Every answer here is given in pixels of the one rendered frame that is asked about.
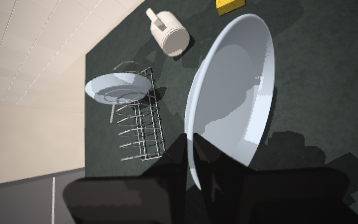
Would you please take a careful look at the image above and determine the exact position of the white round plate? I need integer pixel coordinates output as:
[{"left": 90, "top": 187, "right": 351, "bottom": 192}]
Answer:
[
  {"left": 184, "top": 14, "right": 275, "bottom": 190},
  {"left": 85, "top": 73, "right": 151, "bottom": 104}
]

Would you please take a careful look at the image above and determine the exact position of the yellow sponge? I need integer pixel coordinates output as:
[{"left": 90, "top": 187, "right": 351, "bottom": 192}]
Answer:
[{"left": 216, "top": 0, "right": 245, "bottom": 16}]

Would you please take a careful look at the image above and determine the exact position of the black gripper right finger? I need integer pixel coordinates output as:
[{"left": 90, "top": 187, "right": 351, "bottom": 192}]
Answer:
[{"left": 193, "top": 133, "right": 350, "bottom": 224}]

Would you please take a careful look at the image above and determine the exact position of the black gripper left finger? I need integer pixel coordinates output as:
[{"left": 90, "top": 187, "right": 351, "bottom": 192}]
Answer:
[{"left": 62, "top": 133, "right": 188, "bottom": 224}]

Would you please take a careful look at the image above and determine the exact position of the grey mug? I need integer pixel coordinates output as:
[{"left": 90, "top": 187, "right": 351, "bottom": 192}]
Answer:
[{"left": 146, "top": 9, "right": 190, "bottom": 56}]

